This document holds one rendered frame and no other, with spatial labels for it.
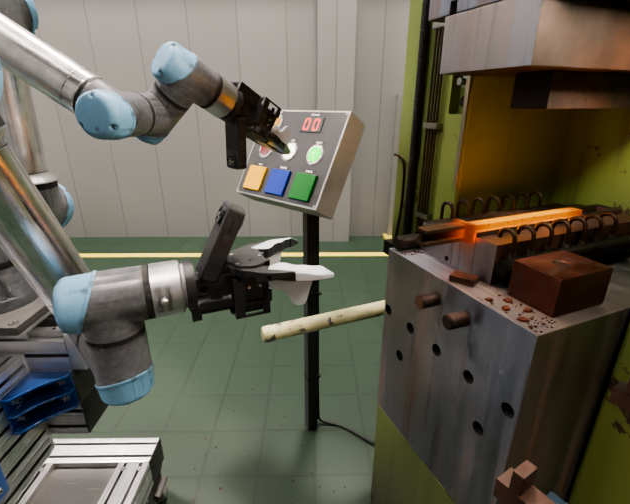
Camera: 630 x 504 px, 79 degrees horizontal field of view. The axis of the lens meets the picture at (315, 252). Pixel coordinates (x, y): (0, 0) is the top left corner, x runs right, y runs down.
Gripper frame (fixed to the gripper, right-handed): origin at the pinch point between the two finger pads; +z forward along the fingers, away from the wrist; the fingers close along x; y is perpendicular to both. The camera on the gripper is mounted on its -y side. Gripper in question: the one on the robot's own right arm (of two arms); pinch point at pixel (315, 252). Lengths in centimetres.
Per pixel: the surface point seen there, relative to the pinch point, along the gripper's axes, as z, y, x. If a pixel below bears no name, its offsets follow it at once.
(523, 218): 43.9, -0.9, 1.3
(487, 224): 34.4, -0.9, 1.5
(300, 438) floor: 17, 100, -54
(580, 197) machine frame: 79, 1, -11
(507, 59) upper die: 30.7, -28.3, 3.3
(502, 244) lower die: 32.0, 0.7, 7.5
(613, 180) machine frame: 79, -5, -4
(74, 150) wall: -84, 18, -357
